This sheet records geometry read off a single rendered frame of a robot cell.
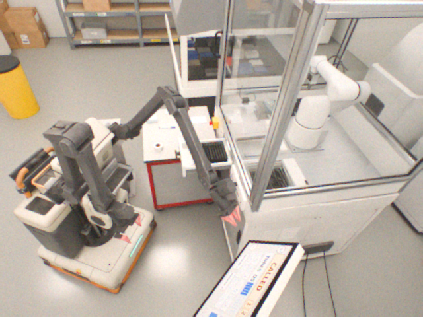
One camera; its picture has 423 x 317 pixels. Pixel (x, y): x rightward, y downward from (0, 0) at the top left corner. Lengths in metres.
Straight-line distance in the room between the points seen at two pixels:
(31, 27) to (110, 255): 4.39
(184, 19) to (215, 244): 1.83
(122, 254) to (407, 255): 2.41
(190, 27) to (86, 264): 1.89
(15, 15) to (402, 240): 5.99
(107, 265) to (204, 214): 0.95
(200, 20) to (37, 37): 3.97
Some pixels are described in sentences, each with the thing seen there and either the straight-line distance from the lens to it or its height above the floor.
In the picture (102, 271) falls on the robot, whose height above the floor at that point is 0.28.
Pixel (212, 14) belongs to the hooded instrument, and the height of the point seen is 1.51.
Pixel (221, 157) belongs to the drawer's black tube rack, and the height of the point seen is 0.89.
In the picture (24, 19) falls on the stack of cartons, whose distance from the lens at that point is 5.71.
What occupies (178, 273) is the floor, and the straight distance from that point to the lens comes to 2.36.
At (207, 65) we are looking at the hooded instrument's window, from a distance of 2.41.
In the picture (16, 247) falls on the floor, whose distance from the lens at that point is 2.85.
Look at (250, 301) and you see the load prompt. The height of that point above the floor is 1.16.
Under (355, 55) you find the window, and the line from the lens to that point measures 1.05.
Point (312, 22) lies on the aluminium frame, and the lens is 0.89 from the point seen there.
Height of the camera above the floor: 2.21
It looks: 47 degrees down
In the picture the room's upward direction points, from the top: 4 degrees clockwise
